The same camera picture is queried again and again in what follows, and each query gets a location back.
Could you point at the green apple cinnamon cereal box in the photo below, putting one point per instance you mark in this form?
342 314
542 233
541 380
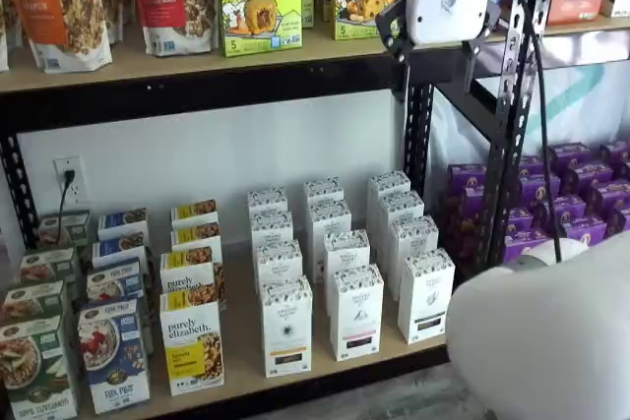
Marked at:
64 230
37 371
34 302
49 267

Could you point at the purely elizabeth yellow label box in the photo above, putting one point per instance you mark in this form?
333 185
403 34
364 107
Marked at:
197 238
194 213
189 336
187 275

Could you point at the white box yellow strip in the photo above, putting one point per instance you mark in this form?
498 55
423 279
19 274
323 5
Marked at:
285 331
267 199
278 262
272 228

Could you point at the purple Annie's box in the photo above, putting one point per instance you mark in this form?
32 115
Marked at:
588 176
570 154
541 189
626 169
583 230
621 223
610 196
519 245
519 218
615 152
531 166
475 198
561 211
467 175

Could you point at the white wall outlet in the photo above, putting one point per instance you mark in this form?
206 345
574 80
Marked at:
79 164

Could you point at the white box black strip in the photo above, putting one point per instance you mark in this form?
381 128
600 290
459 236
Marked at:
413 238
401 206
425 297
389 184

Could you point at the white tarp teal stripe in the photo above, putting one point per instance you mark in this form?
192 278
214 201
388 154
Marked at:
590 120

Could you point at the granola bag red label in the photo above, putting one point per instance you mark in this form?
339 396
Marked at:
177 2

